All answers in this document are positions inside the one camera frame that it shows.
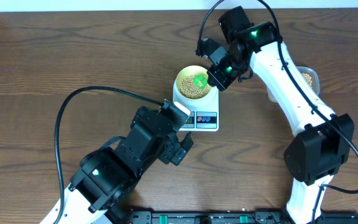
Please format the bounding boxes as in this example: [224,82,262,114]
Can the left black cable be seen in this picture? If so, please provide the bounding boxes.
[53,85,165,224]

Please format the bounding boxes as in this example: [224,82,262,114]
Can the yellow bowl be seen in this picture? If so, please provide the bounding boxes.
[173,65,216,101]

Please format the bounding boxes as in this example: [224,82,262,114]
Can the black cable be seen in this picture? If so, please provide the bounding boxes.
[53,85,165,224]
[197,0,358,223]

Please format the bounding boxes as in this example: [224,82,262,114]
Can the clear container of soybeans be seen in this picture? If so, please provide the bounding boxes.
[297,67,320,95]

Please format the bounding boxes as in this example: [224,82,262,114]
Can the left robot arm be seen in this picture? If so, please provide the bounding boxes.
[43,103,193,223]

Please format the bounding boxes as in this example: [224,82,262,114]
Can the green plastic measuring scoop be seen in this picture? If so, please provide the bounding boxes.
[193,75,208,90]

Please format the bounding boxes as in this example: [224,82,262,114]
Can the soybeans in yellow bowl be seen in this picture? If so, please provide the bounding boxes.
[179,75,211,100]

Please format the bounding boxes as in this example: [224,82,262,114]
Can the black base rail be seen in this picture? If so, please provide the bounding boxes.
[110,203,358,224]

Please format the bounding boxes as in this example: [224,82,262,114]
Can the white digital kitchen scale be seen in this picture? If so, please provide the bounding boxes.
[173,87,219,132]

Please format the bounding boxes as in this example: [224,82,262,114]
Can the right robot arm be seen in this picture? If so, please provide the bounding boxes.
[195,7,354,223]

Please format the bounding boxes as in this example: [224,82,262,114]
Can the right black cable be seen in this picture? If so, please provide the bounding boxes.
[197,0,358,223]

